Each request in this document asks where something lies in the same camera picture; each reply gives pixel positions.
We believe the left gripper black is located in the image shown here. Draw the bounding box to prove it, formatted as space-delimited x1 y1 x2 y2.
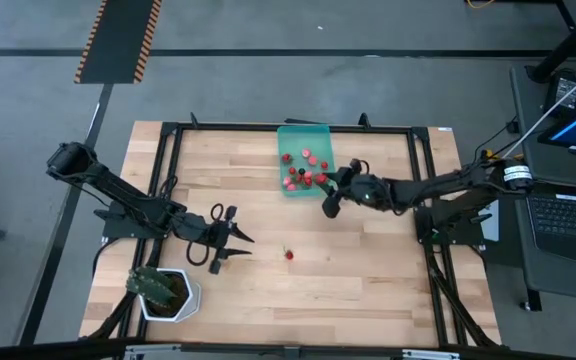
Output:
186 204 256 261

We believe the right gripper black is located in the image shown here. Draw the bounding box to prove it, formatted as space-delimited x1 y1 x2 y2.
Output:
325 158 395 210

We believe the teal plastic tupperware container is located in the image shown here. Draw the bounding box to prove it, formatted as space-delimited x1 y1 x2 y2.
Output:
276 123 339 198

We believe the white hexagonal plant pot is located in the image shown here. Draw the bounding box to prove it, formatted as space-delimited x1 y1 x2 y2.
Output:
137 267 203 324

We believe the green cactus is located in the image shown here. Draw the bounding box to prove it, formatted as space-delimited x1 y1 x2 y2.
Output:
125 265 179 309

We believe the slanted black floor tape strip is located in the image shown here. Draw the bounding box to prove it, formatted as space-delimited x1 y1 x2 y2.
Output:
17 82 115 346

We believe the grey side desk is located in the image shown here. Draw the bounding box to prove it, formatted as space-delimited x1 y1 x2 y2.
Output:
509 63 576 306

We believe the thin white rod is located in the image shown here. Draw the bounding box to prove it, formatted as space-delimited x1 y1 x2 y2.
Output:
497 58 576 164

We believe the dark grey laptop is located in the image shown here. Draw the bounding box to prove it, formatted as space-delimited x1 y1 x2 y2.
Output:
511 178 576 305

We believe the black mat with orange stripes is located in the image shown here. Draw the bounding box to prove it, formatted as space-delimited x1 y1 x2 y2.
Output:
73 0 164 85

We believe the black power adapter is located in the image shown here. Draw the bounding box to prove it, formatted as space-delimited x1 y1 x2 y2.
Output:
544 68 576 120

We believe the black stand pole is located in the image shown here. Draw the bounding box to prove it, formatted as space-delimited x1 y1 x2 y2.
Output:
526 0 576 84

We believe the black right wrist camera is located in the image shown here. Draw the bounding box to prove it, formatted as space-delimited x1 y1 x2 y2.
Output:
322 195 343 220

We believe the black left wrist camera cable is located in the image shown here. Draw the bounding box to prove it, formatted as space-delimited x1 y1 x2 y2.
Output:
185 202 227 267

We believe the black metal table frame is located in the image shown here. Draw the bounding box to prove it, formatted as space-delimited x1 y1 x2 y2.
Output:
81 111 503 350

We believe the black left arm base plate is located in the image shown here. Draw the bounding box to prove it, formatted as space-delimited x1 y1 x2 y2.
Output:
92 202 175 241

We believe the silver metal bracket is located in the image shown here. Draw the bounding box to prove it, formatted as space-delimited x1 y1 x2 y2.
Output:
123 343 183 360
400 348 462 360

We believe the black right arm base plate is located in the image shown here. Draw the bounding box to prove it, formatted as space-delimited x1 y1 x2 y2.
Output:
416 207 493 247

